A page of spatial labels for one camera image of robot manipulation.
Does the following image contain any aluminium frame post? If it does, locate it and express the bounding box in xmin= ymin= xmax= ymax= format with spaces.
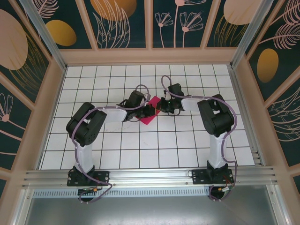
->
xmin=19 ymin=0 xmax=68 ymax=71
xmin=230 ymin=0 xmax=275 ymax=69

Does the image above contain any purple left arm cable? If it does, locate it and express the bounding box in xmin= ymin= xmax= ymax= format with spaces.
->
xmin=70 ymin=83 xmax=151 ymax=205

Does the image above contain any perforated metal cable tray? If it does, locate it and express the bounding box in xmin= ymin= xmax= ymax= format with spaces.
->
xmin=32 ymin=189 xmax=211 ymax=198

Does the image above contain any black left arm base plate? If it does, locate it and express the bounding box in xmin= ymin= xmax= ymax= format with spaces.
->
xmin=67 ymin=169 xmax=110 ymax=187

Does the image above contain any magenta cloth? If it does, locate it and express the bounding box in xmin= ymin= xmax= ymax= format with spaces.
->
xmin=139 ymin=95 xmax=162 ymax=125

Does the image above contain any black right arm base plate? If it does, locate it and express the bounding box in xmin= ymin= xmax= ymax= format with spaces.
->
xmin=191 ymin=168 xmax=234 ymax=185

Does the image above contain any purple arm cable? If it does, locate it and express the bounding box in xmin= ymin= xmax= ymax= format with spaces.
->
xmin=161 ymin=75 xmax=240 ymax=203
xmin=70 ymin=83 xmax=151 ymax=205

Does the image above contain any grey metal sheet panel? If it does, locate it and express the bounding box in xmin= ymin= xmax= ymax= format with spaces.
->
xmin=14 ymin=184 xmax=290 ymax=225

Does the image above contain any aluminium side rail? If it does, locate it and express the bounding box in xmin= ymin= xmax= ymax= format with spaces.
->
xmin=228 ymin=65 xmax=267 ymax=167

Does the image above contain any long aluminium mounting rail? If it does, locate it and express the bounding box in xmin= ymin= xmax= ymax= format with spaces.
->
xmin=22 ymin=165 xmax=281 ymax=188

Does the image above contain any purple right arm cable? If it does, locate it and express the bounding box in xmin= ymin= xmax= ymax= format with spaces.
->
xmin=161 ymin=75 xmax=240 ymax=203

